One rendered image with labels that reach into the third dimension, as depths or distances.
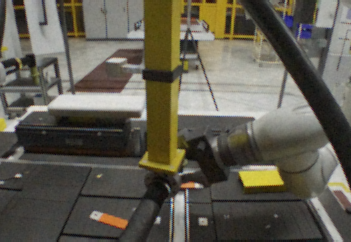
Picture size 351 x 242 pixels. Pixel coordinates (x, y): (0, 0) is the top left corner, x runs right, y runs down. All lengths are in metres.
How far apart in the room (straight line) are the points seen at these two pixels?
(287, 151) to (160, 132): 0.25
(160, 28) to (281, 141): 0.30
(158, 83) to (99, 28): 9.32
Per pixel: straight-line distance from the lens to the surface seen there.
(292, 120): 0.51
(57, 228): 0.72
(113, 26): 9.59
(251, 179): 0.81
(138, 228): 0.48
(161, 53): 0.43
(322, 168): 0.62
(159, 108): 0.47
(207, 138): 0.55
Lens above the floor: 1.54
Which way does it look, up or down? 27 degrees down
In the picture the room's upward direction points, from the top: 1 degrees clockwise
